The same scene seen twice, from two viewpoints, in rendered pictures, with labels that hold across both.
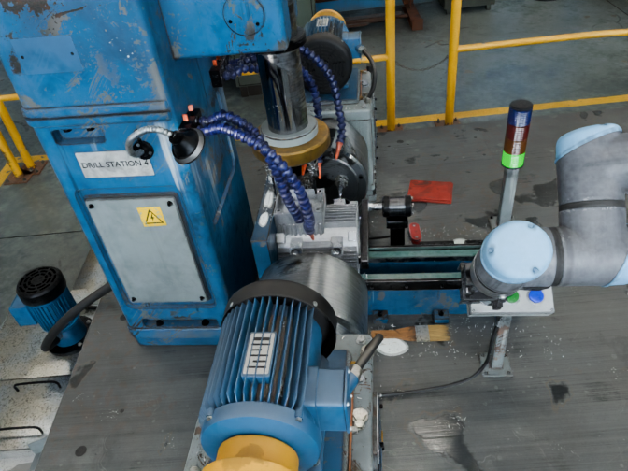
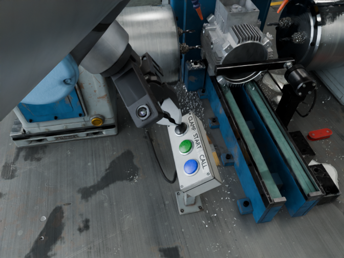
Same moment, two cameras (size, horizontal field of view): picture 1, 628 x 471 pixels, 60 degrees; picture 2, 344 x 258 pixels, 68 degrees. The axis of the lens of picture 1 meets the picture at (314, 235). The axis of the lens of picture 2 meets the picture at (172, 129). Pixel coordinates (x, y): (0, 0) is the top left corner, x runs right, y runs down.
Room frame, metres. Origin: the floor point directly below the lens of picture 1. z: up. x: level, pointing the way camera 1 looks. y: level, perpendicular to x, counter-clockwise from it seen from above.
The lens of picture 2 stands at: (0.63, -0.69, 1.49)
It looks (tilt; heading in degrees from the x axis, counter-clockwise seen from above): 49 degrees down; 71
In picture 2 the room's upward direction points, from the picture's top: straight up
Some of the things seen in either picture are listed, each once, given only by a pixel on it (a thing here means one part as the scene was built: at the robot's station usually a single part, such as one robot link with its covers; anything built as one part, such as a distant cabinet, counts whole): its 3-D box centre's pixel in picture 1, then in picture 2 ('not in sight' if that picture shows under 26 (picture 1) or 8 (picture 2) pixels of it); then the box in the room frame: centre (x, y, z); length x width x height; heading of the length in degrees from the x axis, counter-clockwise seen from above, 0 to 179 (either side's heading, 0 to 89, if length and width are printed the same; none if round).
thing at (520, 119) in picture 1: (520, 114); not in sight; (1.29, -0.60, 1.19); 0.06 x 0.06 x 0.04
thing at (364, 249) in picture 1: (365, 232); (254, 66); (1.09, -0.14, 1.01); 0.26 x 0.04 x 0.03; 171
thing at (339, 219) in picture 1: (321, 239); (233, 47); (1.08, -0.02, 1.02); 0.20 x 0.19 x 0.19; 81
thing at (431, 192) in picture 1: (430, 191); not in sight; (1.51, -0.42, 0.80); 0.15 x 0.12 x 0.01; 71
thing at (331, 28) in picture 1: (338, 83); not in sight; (1.70, -0.15, 1.16); 0.33 x 0.26 x 0.42; 171
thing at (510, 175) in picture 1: (511, 169); not in sight; (1.29, -0.60, 1.01); 0.08 x 0.08 x 0.42; 81
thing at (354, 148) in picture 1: (327, 163); (326, 32); (1.41, -0.07, 1.04); 0.41 x 0.25 x 0.25; 171
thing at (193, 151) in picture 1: (163, 143); not in sight; (0.89, 0.25, 1.46); 0.18 x 0.11 x 0.13; 81
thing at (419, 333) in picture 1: (410, 334); (204, 142); (0.91, -0.22, 0.80); 0.21 x 0.05 x 0.01; 82
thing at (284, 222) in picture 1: (301, 212); (235, 14); (1.09, 0.02, 1.11); 0.12 x 0.11 x 0.07; 81
